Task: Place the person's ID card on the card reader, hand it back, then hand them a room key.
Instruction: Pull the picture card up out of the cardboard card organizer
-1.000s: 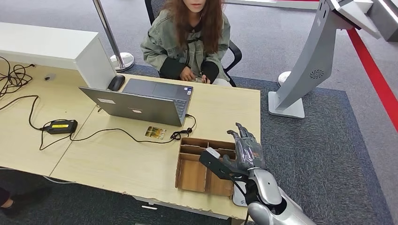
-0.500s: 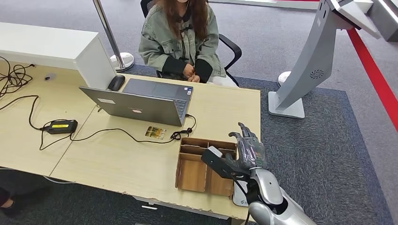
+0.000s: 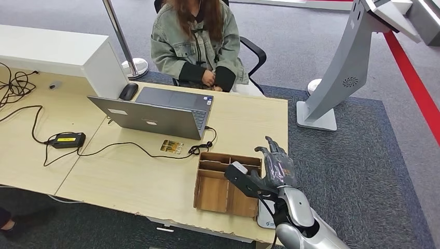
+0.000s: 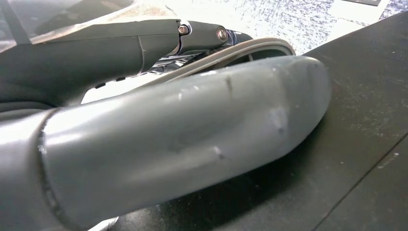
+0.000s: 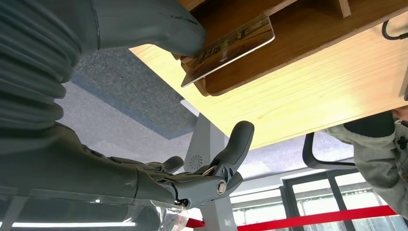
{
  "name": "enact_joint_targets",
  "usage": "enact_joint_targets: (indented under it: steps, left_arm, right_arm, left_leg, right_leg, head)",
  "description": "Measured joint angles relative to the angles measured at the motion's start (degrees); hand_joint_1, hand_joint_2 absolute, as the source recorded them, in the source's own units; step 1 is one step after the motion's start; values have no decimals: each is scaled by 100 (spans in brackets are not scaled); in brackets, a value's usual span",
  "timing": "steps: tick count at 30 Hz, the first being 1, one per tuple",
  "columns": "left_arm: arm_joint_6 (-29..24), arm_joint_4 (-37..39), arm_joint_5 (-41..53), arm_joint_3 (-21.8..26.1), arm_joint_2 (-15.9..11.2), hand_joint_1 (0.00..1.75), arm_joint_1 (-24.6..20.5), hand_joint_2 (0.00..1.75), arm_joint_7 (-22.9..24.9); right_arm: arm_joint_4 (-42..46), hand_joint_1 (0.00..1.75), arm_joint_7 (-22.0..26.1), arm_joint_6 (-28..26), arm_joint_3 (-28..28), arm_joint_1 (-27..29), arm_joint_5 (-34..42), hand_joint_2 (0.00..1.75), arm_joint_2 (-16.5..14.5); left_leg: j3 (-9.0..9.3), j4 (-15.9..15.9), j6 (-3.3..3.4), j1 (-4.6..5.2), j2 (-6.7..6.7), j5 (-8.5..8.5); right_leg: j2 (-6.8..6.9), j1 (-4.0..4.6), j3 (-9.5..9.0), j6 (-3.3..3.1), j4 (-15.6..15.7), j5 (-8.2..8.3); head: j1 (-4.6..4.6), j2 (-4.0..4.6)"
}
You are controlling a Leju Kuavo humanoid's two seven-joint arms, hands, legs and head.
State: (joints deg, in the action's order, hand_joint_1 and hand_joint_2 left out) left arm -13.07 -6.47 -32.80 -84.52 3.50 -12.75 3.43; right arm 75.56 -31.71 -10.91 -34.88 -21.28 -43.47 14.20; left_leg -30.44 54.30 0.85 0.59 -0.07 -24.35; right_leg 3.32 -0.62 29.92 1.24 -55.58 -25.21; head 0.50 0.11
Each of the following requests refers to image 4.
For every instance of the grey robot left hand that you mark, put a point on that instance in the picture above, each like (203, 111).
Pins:
(191, 127)

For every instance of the black flat panel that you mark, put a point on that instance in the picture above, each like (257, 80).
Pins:
(366, 143)

